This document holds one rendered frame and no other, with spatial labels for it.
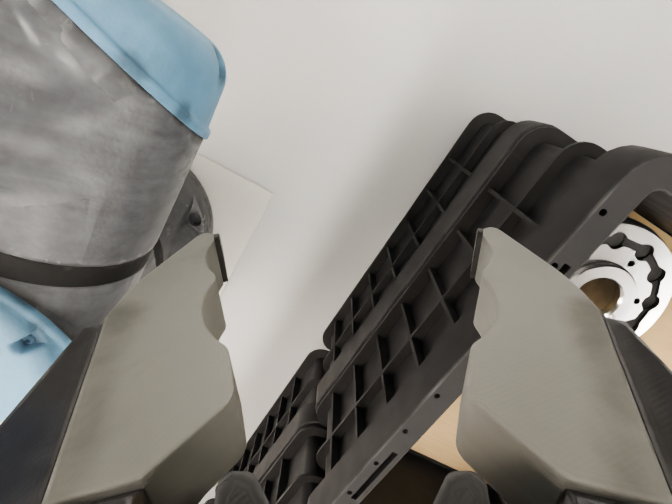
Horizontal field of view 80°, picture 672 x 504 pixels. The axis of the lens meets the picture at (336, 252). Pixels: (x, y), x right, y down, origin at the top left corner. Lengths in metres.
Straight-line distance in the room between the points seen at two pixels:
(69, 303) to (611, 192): 0.27
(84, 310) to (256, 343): 0.27
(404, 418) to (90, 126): 0.20
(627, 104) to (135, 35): 0.40
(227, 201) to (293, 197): 0.07
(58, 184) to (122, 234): 0.04
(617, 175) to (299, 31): 0.28
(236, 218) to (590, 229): 0.32
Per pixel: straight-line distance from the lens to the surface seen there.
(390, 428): 0.25
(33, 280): 0.25
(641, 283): 0.32
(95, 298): 0.27
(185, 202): 0.39
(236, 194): 0.42
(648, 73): 0.48
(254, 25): 0.40
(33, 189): 0.22
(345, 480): 0.28
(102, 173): 0.21
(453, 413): 0.39
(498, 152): 0.30
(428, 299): 0.30
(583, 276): 0.29
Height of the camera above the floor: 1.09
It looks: 66 degrees down
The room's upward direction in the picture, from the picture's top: 178 degrees counter-clockwise
